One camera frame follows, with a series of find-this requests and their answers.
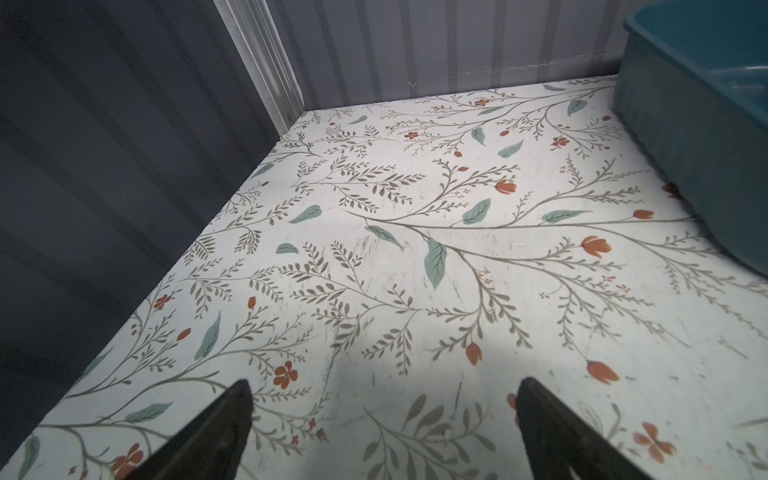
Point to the teal plastic tray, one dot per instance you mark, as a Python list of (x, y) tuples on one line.
[(692, 88)]

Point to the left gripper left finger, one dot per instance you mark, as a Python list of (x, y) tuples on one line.
[(210, 446)]

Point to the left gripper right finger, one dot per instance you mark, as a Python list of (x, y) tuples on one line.
[(560, 445)]

